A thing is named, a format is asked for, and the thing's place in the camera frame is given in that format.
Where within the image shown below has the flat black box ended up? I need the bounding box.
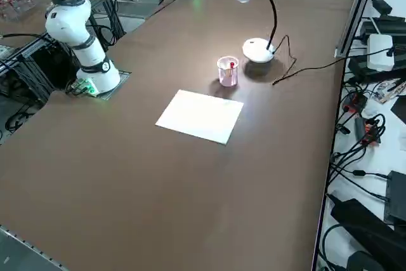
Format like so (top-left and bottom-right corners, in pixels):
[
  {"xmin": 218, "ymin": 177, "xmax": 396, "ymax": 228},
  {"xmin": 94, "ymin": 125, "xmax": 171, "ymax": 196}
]
[{"xmin": 360, "ymin": 17, "xmax": 406, "ymax": 42}]

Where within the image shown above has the black device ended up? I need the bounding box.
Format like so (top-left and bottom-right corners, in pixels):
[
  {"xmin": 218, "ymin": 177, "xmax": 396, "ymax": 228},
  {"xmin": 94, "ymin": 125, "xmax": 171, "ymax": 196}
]
[{"xmin": 346, "ymin": 250, "xmax": 386, "ymax": 271}]

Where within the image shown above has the aluminium frame rail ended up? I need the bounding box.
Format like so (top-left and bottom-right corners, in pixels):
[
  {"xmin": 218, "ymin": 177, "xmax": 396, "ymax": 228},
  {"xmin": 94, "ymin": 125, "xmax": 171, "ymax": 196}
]
[{"xmin": 0, "ymin": 34, "xmax": 58, "ymax": 72}]

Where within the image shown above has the large black power adapter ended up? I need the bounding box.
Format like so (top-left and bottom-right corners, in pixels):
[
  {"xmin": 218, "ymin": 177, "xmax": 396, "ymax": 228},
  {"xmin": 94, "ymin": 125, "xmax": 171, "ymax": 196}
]
[{"xmin": 330, "ymin": 199, "xmax": 406, "ymax": 264}]

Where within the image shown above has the black rectangular box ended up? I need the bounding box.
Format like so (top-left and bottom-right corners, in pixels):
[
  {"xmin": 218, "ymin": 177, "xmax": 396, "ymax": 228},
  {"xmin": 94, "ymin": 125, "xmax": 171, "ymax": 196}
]
[{"xmin": 383, "ymin": 171, "xmax": 406, "ymax": 224}]

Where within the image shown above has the white power adapter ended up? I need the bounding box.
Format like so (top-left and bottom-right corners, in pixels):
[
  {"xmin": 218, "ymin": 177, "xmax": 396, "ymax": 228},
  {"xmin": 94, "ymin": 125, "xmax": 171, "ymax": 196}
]
[{"xmin": 367, "ymin": 33, "xmax": 396, "ymax": 72}]

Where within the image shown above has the red and black module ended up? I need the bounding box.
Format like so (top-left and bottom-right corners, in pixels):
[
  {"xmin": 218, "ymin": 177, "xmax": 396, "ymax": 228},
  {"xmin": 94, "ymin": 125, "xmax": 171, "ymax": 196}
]
[{"xmin": 344, "ymin": 91, "xmax": 368, "ymax": 114}]

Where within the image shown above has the black lamp power cable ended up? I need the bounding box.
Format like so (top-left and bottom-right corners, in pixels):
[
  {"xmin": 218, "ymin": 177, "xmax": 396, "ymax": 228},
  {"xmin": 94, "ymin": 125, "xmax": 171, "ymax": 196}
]
[{"xmin": 271, "ymin": 34, "xmax": 396, "ymax": 86}]

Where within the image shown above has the clear plastic cup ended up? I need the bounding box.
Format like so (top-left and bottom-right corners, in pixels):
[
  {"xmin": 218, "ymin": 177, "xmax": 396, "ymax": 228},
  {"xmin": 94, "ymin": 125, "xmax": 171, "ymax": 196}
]
[{"xmin": 216, "ymin": 56, "xmax": 239, "ymax": 87}]

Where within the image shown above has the orange and black module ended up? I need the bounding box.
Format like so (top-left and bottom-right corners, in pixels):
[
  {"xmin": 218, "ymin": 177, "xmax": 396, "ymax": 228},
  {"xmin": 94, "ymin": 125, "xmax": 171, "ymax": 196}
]
[{"xmin": 354, "ymin": 117, "xmax": 383, "ymax": 147}]

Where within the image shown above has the black sheet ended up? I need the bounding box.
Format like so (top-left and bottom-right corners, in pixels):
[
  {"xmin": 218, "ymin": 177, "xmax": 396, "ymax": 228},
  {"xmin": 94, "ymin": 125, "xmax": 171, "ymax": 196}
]
[{"xmin": 390, "ymin": 95, "xmax": 406, "ymax": 123}]

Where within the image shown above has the grey metal plate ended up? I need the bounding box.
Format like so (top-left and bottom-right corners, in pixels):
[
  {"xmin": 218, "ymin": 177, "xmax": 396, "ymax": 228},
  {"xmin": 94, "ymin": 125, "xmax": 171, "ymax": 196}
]
[{"xmin": 0, "ymin": 225, "xmax": 69, "ymax": 271}]

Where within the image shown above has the white paper sheet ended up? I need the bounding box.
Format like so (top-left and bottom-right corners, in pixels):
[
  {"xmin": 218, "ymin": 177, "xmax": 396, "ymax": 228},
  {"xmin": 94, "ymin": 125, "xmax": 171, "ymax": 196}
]
[{"xmin": 155, "ymin": 89, "xmax": 245, "ymax": 145}]

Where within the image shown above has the white gooseneck desk lamp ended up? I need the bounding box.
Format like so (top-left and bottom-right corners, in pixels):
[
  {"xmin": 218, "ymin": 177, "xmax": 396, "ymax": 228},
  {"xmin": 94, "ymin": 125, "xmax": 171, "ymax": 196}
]
[{"xmin": 227, "ymin": 0, "xmax": 280, "ymax": 63}]

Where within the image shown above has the printed card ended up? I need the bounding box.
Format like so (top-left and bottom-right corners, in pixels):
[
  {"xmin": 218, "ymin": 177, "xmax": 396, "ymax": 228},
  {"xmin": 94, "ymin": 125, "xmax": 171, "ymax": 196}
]
[{"xmin": 374, "ymin": 79, "xmax": 406, "ymax": 104}]

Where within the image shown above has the small black power brick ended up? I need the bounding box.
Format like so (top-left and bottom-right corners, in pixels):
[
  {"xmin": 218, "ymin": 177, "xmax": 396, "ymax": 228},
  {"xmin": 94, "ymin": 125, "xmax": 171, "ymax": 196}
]
[{"xmin": 370, "ymin": 0, "xmax": 393, "ymax": 15}]

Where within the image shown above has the aluminium profile post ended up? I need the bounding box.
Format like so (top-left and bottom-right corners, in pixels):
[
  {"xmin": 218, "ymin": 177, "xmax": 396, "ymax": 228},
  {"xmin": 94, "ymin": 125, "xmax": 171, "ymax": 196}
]
[{"xmin": 335, "ymin": 0, "xmax": 381, "ymax": 59}]

